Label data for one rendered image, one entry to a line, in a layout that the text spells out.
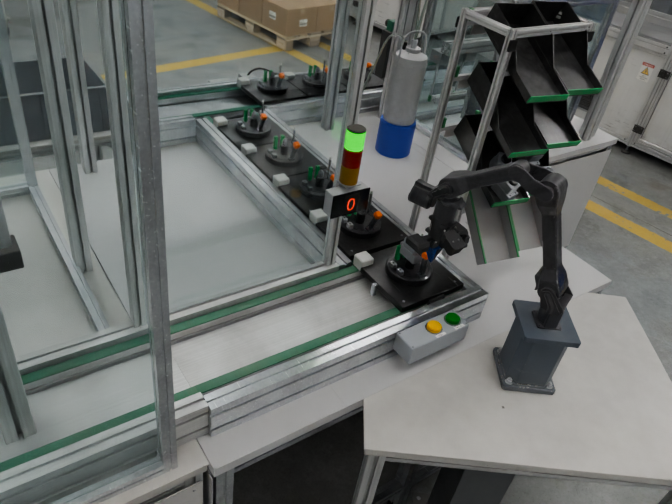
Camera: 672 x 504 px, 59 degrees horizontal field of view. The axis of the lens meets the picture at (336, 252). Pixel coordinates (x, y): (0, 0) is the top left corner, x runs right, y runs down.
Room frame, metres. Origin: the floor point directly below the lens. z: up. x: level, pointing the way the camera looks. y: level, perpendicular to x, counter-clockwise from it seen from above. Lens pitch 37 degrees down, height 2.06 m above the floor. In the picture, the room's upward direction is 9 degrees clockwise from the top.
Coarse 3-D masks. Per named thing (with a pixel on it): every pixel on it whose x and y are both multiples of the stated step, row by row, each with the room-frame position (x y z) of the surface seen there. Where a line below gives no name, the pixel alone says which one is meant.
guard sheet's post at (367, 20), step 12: (372, 0) 1.41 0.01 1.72; (372, 12) 1.41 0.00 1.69; (360, 24) 1.40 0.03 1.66; (372, 24) 1.41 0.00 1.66; (360, 36) 1.40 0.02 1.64; (360, 48) 1.39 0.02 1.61; (360, 60) 1.40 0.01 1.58; (360, 72) 1.41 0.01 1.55; (360, 84) 1.40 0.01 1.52; (360, 96) 1.41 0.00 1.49; (348, 108) 1.40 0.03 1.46; (348, 120) 1.39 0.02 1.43; (336, 228) 1.41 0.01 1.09; (336, 240) 1.41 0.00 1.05
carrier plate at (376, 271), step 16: (384, 256) 1.47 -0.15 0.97; (368, 272) 1.38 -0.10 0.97; (384, 272) 1.40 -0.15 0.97; (432, 272) 1.43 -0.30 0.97; (448, 272) 1.45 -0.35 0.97; (384, 288) 1.32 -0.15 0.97; (400, 288) 1.33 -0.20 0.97; (416, 288) 1.34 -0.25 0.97; (432, 288) 1.36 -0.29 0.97; (448, 288) 1.37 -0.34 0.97; (400, 304) 1.26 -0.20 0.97; (416, 304) 1.28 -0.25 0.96
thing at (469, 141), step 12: (468, 120) 1.71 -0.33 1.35; (480, 120) 1.73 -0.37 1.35; (456, 132) 1.70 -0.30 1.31; (468, 132) 1.66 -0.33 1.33; (492, 132) 1.75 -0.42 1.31; (468, 144) 1.64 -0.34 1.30; (492, 144) 1.72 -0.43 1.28; (468, 156) 1.63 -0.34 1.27; (480, 156) 1.59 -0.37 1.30; (492, 156) 1.67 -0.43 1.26; (480, 168) 1.57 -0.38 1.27; (492, 192) 1.55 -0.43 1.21; (492, 204) 1.49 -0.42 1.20; (504, 204) 1.51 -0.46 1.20
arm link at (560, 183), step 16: (560, 176) 1.26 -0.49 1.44; (560, 192) 1.21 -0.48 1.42; (544, 208) 1.21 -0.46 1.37; (560, 208) 1.23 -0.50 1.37; (544, 224) 1.22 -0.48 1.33; (560, 224) 1.23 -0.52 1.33; (544, 240) 1.21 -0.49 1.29; (560, 240) 1.22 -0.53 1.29; (544, 256) 1.20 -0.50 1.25; (560, 256) 1.21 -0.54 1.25; (544, 272) 1.19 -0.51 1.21; (560, 272) 1.19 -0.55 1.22; (560, 288) 1.17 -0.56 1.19
